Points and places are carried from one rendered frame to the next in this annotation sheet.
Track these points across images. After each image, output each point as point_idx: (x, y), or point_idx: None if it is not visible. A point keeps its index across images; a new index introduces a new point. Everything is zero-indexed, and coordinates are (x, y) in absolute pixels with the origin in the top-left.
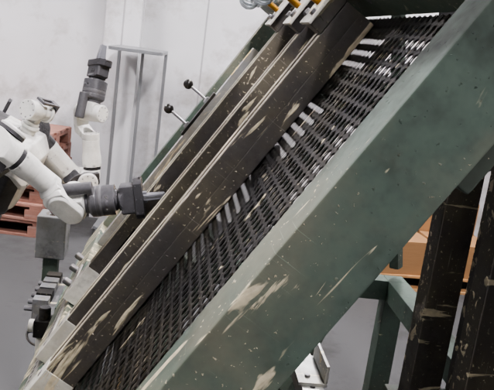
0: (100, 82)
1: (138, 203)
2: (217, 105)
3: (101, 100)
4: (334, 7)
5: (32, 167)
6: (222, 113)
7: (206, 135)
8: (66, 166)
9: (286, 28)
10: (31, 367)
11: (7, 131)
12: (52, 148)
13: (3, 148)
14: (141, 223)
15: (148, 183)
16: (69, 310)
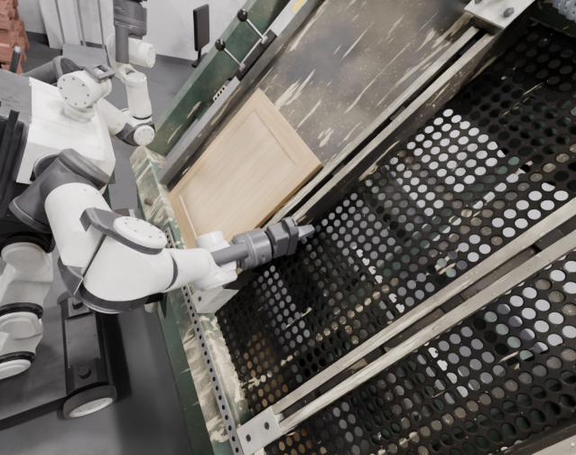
0: (140, 9)
1: (292, 246)
2: (387, 131)
3: (144, 35)
4: None
5: (188, 276)
6: (390, 140)
7: (365, 164)
8: (116, 122)
9: (506, 30)
10: (214, 422)
11: (141, 252)
12: (97, 106)
13: (144, 283)
14: (367, 343)
15: (205, 128)
16: (209, 325)
